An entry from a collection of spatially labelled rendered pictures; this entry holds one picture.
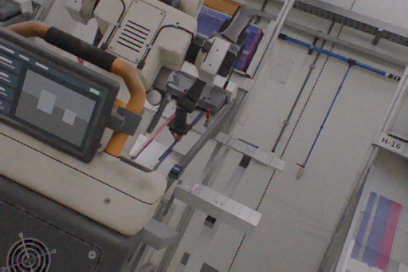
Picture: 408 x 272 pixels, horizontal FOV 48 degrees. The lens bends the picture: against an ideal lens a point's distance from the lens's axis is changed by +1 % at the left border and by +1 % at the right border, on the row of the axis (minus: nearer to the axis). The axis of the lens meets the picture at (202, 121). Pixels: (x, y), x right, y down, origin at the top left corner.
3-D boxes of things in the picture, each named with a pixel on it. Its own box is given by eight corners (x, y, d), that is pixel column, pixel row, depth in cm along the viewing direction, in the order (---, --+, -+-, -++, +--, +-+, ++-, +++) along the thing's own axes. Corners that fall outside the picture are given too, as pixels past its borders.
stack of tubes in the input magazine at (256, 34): (241, 71, 242) (262, 26, 243) (161, 38, 256) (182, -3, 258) (245, 77, 254) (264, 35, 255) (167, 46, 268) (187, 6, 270)
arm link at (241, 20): (240, -3, 179) (261, 11, 180) (223, 24, 187) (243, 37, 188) (209, 35, 143) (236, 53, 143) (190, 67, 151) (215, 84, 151)
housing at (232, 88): (227, 112, 244) (232, 91, 235) (151, 78, 258) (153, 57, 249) (233, 104, 250) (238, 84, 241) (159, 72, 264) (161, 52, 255)
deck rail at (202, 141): (165, 193, 196) (166, 183, 192) (161, 191, 197) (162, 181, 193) (234, 108, 246) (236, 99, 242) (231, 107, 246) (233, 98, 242)
